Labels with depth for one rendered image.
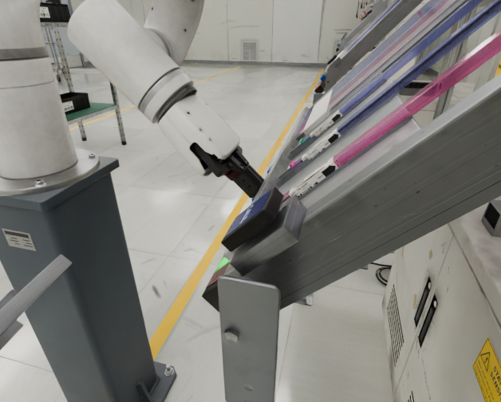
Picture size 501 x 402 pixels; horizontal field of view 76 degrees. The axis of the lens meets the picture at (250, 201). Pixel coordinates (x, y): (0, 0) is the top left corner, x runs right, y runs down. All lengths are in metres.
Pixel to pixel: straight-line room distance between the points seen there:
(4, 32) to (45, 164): 0.19
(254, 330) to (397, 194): 0.15
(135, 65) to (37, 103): 0.19
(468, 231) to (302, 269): 0.42
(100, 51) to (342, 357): 1.04
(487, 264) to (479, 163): 0.36
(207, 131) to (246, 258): 0.24
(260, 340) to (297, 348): 0.88
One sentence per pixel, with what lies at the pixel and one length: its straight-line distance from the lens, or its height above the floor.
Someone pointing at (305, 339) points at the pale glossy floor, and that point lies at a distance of 1.19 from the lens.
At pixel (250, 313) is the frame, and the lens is 0.27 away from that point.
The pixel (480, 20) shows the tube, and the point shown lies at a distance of 0.44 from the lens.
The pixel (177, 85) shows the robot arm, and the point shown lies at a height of 0.86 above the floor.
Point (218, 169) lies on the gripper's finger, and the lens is 0.44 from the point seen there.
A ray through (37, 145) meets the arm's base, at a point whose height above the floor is 0.76.
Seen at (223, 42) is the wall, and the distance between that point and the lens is 9.58.
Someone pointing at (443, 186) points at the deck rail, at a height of 0.83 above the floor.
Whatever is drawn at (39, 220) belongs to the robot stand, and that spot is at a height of 0.66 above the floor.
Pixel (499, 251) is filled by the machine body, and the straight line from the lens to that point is 0.63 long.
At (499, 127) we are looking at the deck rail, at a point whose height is 0.87.
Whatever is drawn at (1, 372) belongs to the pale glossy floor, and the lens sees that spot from 1.34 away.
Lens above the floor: 0.93
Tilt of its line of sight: 29 degrees down
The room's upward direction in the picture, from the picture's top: straight up
